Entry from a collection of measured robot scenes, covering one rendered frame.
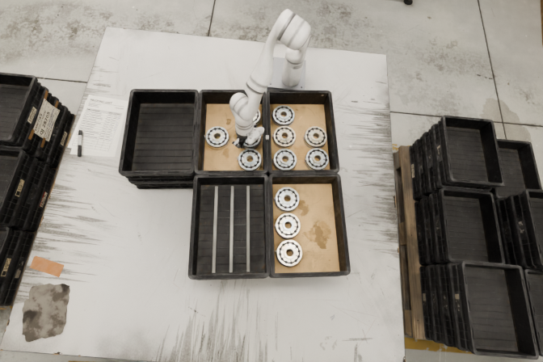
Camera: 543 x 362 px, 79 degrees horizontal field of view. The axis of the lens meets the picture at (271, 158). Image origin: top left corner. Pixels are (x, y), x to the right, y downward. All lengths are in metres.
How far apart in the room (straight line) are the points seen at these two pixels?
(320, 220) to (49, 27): 2.73
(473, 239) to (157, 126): 1.80
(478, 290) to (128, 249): 1.70
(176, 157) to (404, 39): 2.33
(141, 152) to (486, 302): 1.81
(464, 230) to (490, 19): 2.18
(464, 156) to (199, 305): 1.64
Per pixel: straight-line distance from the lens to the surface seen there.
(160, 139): 1.57
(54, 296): 1.70
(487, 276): 2.09
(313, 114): 1.60
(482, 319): 2.06
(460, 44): 3.43
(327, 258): 1.41
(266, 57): 1.09
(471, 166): 2.22
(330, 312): 1.54
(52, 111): 2.41
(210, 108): 1.59
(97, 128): 1.84
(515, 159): 2.70
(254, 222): 1.40
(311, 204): 1.43
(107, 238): 1.64
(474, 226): 2.24
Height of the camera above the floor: 2.20
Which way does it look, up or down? 69 degrees down
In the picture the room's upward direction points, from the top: 9 degrees clockwise
